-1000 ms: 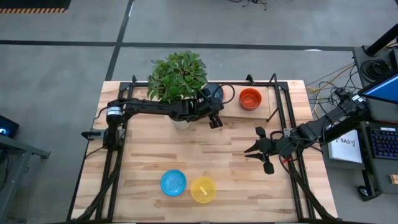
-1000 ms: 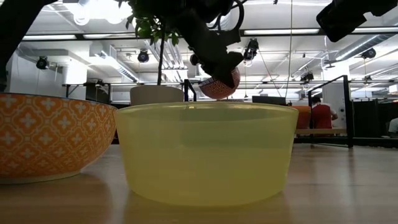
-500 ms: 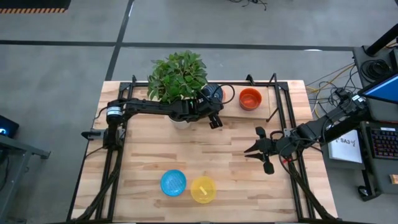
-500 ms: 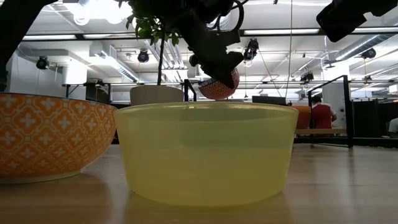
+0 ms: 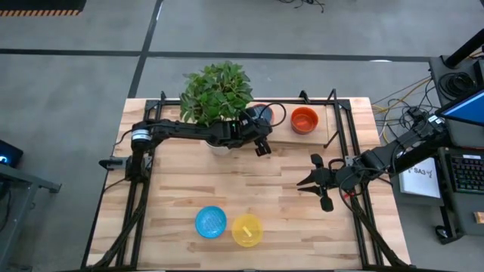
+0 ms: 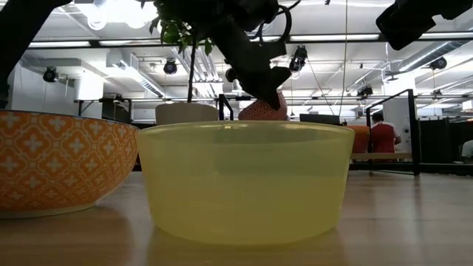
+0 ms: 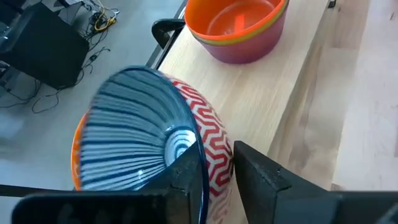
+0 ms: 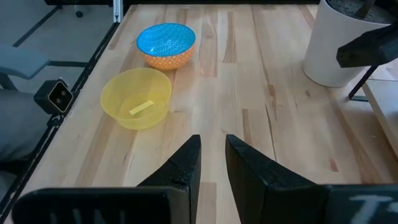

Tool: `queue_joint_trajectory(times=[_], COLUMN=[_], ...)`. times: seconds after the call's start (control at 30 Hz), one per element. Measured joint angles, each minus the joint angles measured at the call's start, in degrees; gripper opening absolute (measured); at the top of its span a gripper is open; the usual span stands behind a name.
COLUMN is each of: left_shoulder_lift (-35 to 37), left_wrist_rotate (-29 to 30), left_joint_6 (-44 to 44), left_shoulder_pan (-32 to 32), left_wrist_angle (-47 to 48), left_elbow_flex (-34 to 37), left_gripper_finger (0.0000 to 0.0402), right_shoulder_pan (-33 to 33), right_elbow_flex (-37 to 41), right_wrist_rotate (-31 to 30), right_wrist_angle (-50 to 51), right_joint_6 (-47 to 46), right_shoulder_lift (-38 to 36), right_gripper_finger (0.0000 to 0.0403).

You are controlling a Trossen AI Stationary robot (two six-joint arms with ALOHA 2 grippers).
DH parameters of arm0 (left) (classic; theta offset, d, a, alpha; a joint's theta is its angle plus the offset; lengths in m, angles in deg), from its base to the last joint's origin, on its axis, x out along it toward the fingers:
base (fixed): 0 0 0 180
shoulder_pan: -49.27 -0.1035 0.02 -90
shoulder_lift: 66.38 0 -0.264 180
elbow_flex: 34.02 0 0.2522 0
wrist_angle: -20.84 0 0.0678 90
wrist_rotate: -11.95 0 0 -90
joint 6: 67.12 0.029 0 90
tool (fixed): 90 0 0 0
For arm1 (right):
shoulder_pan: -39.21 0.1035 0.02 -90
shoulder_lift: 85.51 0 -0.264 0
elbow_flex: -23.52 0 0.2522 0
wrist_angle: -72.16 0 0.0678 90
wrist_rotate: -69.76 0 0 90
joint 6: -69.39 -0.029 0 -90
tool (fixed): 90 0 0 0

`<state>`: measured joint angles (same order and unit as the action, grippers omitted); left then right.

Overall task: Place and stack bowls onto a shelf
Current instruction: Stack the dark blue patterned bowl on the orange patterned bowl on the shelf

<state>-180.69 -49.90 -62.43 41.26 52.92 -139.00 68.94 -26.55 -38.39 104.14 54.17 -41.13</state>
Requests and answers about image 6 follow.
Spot orange patterned ceramic bowl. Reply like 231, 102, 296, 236
0, 109, 140, 219

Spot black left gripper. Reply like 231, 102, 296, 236
208, 18, 293, 112

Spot leafy plant in white pot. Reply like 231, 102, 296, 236
149, 0, 220, 126

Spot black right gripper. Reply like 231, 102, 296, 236
375, 0, 473, 51

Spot yellow translucent plastic bowl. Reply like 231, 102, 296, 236
135, 120, 356, 247

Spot black background workstation frame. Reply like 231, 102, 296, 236
73, 95, 133, 125

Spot black ceiling spotlight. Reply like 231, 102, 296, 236
356, 84, 374, 100
429, 55, 448, 71
42, 66, 59, 84
287, 44, 309, 74
163, 58, 178, 76

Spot person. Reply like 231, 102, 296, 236
370, 112, 403, 154

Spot black background monitor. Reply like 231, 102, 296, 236
299, 113, 341, 126

